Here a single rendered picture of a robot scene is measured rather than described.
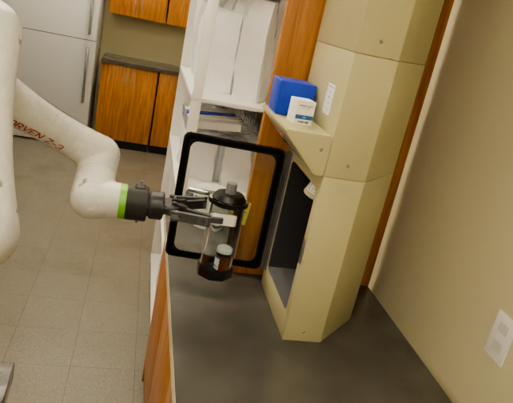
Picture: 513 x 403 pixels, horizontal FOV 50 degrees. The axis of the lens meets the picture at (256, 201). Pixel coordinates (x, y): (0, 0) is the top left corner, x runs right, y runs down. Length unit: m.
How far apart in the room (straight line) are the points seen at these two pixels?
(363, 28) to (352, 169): 0.33
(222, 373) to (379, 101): 0.74
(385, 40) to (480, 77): 0.40
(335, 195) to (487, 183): 0.40
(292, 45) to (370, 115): 0.41
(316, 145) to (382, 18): 0.32
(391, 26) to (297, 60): 0.41
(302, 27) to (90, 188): 0.75
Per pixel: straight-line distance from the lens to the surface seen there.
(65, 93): 6.27
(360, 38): 1.32
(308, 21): 1.66
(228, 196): 1.44
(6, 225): 1.02
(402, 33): 1.35
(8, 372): 1.33
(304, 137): 1.32
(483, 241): 1.52
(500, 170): 1.50
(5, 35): 1.18
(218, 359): 1.41
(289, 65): 1.66
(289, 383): 1.40
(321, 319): 1.54
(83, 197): 1.42
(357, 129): 1.35
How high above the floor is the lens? 1.75
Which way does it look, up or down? 18 degrees down
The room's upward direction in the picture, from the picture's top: 12 degrees clockwise
